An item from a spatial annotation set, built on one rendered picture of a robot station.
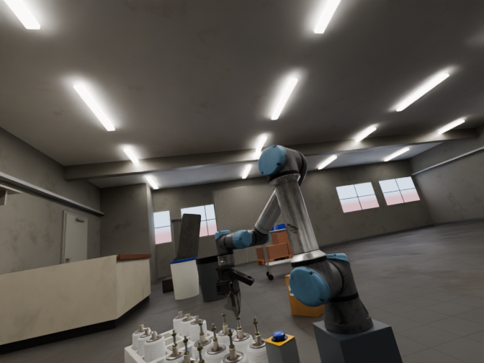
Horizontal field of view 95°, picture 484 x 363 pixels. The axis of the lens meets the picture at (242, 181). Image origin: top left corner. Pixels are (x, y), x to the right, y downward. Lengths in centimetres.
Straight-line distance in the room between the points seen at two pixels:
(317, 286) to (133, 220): 782
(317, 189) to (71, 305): 909
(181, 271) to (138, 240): 445
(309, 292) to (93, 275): 281
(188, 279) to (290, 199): 329
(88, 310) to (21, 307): 66
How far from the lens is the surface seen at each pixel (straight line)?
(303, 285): 75
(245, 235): 96
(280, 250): 657
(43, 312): 350
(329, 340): 91
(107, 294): 322
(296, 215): 76
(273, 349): 85
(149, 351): 139
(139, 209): 834
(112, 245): 842
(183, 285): 393
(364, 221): 1124
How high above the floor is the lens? 61
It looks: 16 degrees up
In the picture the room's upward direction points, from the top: 10 degrees counter-clockwise
